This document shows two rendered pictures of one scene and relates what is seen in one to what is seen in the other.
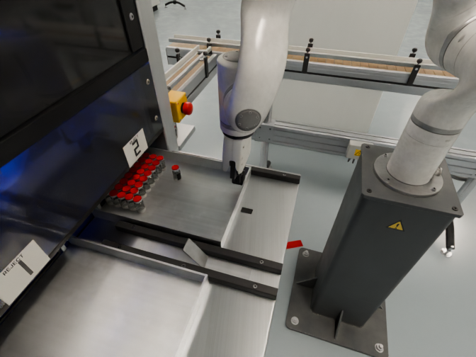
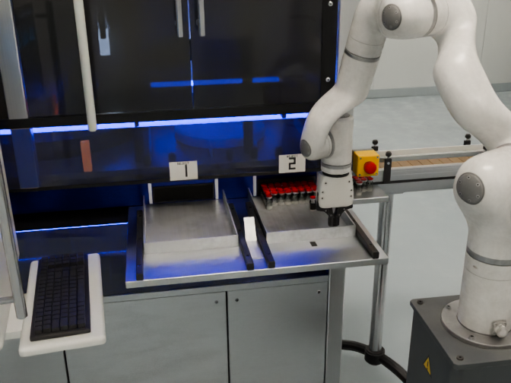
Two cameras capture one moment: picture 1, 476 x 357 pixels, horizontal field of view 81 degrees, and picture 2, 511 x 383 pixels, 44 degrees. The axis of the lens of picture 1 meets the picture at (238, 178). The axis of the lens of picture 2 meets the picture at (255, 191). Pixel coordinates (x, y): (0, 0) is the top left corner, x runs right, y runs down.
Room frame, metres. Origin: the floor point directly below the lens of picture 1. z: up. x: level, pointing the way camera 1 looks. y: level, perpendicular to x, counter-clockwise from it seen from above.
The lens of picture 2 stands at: (-0.37, -1.37, 1.70)
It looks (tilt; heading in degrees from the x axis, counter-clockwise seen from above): 23 degrees down; 64
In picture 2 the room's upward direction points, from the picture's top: 1 degrees counter-clockwise
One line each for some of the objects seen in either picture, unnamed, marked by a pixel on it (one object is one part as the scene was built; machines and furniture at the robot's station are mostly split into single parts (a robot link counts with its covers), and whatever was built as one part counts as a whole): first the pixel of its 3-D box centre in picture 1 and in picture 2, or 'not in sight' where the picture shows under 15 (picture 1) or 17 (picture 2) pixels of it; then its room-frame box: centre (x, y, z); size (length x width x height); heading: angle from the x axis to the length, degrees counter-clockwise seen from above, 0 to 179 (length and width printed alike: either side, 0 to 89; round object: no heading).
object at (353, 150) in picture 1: (359, 150); not in sight; (1.20, -0.66, 0.50); 0.12 x 0.05 x 0.09; 73
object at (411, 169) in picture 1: (419, 150); (489, 289); (0.62, -0.51, 0.95); 0.19 x 0.19 x 0.18
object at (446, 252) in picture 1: (443, 217); not in sight; (1.09, -1.27, 0.07); 0.50 x 0.08 x 0.14; 163
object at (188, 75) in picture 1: (176, 83); (427, 163); (1.11, 0.26, 0.92); 0.69 x 0.16 x 0.16; 163
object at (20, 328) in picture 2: not in sight; (49, 301); (-0.24, 0.16, 0.79); 0.45 x 0.28 x 0.03; 79
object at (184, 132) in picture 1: (169, 134); (363, 192); (0.82, 0.24, 0.87); 0.14 x 0.13 x 0.02; 73
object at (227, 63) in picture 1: (239, 89); (335, 137); (0.54, 0.00, 1.17); 0.09 x 0.08 x 0.13; 9
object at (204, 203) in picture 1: (177, 190); (297, 210); (0.52, 0.16, 0.90); 0.34 x 0.26 x 0.04; 73
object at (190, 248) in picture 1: (218, 259); (252, 236); (0.31, 0.04, 0.91); 0.14 x 0.03 x 0.06; 74
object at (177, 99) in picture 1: (173, 105); (365, 162); (0.79, 0.20, 1.00); 0.08 x 0.07 x 0.07; 73
